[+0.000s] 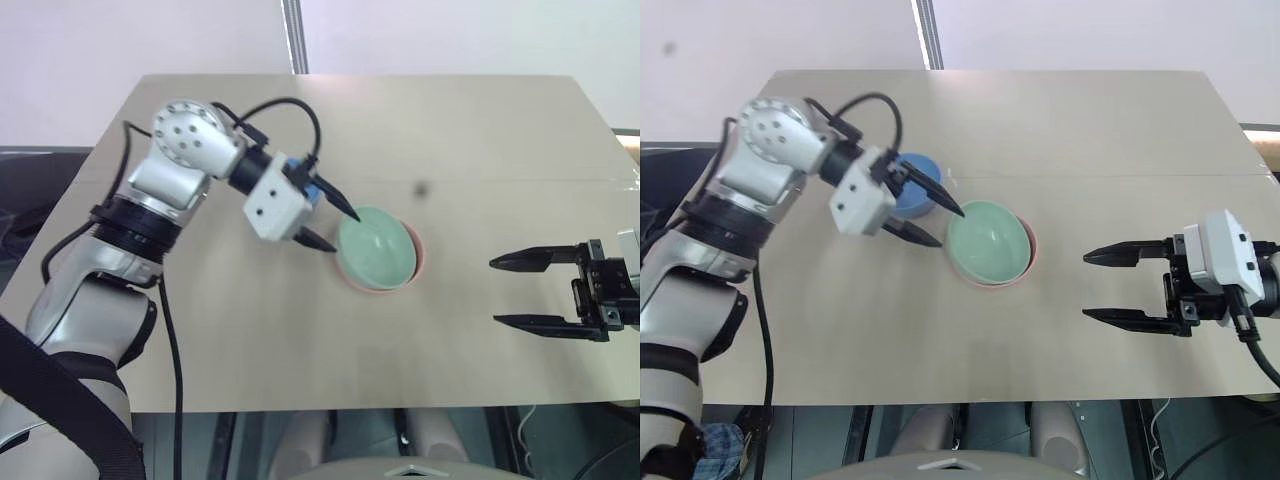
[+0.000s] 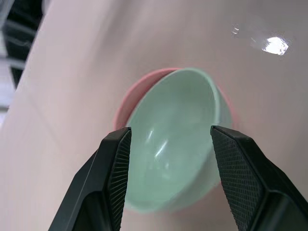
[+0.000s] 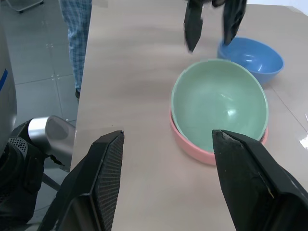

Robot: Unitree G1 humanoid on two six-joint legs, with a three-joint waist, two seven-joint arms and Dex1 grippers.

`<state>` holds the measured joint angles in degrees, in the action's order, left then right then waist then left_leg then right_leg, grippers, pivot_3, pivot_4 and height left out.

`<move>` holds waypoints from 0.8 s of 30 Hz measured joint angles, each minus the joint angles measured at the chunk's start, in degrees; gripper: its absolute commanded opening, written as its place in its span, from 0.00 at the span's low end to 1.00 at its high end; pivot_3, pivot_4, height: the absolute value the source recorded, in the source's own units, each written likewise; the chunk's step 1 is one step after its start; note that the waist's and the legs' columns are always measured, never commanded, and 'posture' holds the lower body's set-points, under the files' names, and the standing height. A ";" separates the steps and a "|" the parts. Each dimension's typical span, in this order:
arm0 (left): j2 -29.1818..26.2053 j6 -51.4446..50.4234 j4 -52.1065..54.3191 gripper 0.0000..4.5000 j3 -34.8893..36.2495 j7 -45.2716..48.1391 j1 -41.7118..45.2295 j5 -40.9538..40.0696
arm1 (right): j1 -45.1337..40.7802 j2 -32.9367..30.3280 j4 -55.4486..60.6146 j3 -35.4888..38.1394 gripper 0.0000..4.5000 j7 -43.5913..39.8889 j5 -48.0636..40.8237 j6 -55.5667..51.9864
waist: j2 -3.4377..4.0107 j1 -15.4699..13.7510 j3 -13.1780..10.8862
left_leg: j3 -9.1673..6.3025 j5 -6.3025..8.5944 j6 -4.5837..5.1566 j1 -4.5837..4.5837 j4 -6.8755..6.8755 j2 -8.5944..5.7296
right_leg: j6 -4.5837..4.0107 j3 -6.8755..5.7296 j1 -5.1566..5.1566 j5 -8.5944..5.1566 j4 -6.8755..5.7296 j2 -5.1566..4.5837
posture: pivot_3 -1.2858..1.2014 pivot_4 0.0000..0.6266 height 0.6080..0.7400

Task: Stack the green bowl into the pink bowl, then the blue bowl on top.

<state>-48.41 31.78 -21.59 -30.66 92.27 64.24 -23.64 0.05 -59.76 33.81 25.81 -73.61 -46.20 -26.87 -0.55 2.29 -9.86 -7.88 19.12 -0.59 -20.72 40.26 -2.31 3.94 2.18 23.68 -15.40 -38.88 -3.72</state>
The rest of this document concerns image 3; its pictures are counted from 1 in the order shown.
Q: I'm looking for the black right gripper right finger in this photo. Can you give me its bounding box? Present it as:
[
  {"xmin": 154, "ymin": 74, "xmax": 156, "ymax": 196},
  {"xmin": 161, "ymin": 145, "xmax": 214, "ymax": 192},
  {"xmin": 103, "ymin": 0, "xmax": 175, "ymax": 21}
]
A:
[{"xmin": 212, "ymin": 129, "xmax": 308, "ymax": 231}]

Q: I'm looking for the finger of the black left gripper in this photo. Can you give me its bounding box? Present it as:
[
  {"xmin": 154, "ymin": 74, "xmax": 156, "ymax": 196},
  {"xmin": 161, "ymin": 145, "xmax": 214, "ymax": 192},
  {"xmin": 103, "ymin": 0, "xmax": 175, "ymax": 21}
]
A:
[
  {"xmin": 221, "ymin": 0, "xmax": 248, "ymax": 46},
  {"xmin": 183, "ymin": 0, "xmax": 205, "ymax": 52}
]

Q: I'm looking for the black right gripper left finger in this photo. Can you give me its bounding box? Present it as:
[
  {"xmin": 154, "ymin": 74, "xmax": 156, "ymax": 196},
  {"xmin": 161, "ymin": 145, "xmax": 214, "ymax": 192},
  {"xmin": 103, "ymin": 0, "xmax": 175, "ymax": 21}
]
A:
[{"xmin": 38, "ymin": 130, "xmax": 125, "ymax": 231}]

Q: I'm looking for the blue bowl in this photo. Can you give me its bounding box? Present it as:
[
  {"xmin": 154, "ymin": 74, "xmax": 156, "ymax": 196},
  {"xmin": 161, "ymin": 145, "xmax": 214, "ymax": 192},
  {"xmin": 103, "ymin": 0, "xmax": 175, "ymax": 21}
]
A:
[{"xmin": 217, "ymin": 36, "xmax": 285, "ymax": 84}]

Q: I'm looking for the pink bowl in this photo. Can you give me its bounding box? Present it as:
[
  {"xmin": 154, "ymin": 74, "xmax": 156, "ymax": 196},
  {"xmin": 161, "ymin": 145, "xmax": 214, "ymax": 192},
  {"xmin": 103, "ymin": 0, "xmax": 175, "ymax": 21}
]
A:
[{"xmin": 169, "ymin": 109, "xmax": 269, "ymax": 166}]

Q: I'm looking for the green bowl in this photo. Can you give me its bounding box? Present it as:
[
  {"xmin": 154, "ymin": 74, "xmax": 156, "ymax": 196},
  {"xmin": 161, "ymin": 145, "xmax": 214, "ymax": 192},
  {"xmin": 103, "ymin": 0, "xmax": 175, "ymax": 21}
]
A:
[{"xmin": 171, "ymin": 59, "xmax": 270, "ymax": 153}]

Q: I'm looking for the silver and black robot hip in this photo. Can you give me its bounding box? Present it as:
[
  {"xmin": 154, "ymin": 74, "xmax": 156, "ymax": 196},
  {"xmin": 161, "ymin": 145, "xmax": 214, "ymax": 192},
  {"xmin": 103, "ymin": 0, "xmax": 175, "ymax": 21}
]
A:
[{"xmin": 0, "ymin": 115, "xmax": 77, "ymax": 223}]

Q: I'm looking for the person's leg in plaid trousers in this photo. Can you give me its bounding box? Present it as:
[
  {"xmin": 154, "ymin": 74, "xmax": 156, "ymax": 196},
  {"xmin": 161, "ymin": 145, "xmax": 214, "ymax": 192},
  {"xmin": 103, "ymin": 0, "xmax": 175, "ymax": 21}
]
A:
[{"xmin": 59, "ymin": 0, "xmax": 93, "ymax": 93}]

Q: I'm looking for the silver robot torso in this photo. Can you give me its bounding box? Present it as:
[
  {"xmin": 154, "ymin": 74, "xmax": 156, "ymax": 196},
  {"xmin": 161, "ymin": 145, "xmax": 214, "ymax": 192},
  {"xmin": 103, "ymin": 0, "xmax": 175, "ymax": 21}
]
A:
[{"xmin": 0, "ymin": 0, "xmax": 18, "ymax": 157}]

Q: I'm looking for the grey chair base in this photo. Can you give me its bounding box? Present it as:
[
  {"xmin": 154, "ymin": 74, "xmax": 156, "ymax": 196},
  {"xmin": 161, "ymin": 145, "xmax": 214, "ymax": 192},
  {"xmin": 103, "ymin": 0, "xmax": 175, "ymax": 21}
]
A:
[{"xmin": 11, "ymin": 0, "xmax": 45, "ymax": 14}]

